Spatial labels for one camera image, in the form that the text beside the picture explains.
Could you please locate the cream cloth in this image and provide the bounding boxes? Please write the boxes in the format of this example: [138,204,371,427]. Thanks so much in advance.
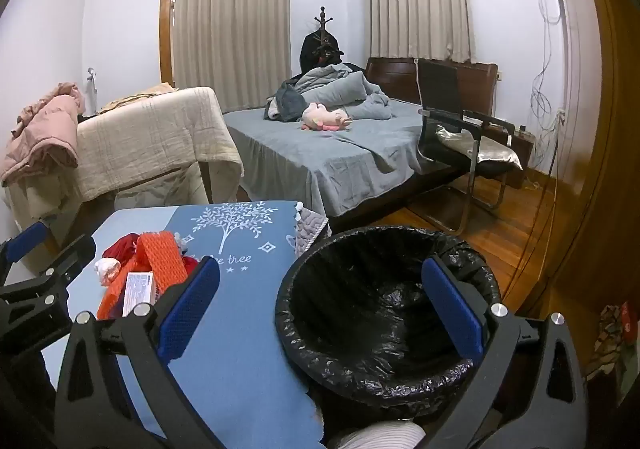
[2,174,76,250]

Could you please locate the person's ribbed white clothing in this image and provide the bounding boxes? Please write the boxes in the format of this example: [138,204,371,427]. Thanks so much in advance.
[327,421,426,449]

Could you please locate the brown bedside cabinet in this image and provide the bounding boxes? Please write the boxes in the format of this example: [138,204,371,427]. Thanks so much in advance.
[487,124,535,187]

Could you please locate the black hanging garment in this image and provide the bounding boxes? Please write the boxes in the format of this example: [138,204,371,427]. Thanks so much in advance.
[300,29,346,74]

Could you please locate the black cantilever chair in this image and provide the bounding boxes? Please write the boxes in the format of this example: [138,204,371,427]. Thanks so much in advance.
[416,59,516,236]

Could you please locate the grey-beige cloth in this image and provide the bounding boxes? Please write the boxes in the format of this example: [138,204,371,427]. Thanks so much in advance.
[114,161,211,210]

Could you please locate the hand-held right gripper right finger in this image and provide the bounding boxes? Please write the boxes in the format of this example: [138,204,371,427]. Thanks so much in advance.
[421,256,588,449]

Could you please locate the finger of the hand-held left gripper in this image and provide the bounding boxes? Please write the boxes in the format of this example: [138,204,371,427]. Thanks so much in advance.
[0,222,51,275]
[0,234,97,315]

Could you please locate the wooden wardrobe door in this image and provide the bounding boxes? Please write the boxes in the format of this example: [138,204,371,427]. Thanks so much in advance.
[545,0,640,310]

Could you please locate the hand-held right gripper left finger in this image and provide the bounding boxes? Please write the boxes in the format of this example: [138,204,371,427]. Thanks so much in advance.
[55,259,221,449]

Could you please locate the grey duvet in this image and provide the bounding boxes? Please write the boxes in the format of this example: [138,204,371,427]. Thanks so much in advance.
[292,64,393,122]

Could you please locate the pink padded jacket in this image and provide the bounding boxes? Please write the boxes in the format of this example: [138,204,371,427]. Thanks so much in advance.
[0,81,86,187]

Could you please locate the white printed packet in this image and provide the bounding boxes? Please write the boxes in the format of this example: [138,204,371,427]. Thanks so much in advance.
[121,272,157,317]

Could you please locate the wide beige curtain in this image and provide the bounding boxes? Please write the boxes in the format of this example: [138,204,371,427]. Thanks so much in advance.
[172,0,292,114]

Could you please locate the colourful patterned bag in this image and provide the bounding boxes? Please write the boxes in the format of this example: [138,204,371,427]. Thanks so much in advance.
[585,301,640,410]

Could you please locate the blue tree-print tablecloth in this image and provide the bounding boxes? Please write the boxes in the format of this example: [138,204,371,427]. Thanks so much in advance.
[42,200,326,449]

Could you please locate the white wall cables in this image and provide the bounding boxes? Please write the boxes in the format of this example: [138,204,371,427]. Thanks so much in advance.
[530,0,566,180]

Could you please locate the brown wooden headboard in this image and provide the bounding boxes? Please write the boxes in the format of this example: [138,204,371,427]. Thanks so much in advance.
[365,57,499,117]

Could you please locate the pink plush toy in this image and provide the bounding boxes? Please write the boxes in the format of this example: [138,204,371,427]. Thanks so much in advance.
[301,102,353,132]

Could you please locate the bed with grey sheet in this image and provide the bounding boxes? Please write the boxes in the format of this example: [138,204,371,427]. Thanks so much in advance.
[222,96,471,230]

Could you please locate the red stockings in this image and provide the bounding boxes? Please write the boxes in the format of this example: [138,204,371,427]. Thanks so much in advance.
[102,234,201,275]

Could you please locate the silver cushion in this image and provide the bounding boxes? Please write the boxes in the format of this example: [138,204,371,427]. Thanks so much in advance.
[435,124,523,170]

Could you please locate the waste bin with black liner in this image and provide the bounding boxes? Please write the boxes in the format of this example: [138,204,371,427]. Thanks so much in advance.
[274,225,502,412]

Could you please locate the white plastic bag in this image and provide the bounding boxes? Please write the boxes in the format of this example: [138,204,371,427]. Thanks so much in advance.
[94,258,122,287]

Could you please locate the tan folded cloth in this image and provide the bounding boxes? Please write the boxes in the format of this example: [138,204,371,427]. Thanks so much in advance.
[97,83,178,116]

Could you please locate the orange foam net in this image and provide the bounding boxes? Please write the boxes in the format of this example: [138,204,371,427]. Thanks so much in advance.
[96,231,188,321]

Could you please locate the beige blanket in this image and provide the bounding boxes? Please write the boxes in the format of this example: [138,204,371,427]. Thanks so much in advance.
[75,86,245,202]

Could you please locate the dark grey clothes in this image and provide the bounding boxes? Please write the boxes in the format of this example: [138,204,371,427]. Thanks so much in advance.
[265,81,307,124]

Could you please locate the narrow beige curtain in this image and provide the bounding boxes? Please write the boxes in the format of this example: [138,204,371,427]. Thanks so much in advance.
[369,0,473,64]

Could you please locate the wooden window frame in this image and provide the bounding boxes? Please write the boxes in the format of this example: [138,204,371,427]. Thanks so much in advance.
[159,0,178,84]

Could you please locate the grey quilted mat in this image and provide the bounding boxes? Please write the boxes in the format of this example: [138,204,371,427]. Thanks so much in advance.
[287,209,332,257]

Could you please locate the wooden coat rack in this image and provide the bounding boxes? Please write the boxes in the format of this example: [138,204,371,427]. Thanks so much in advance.
[312,6,337,64]

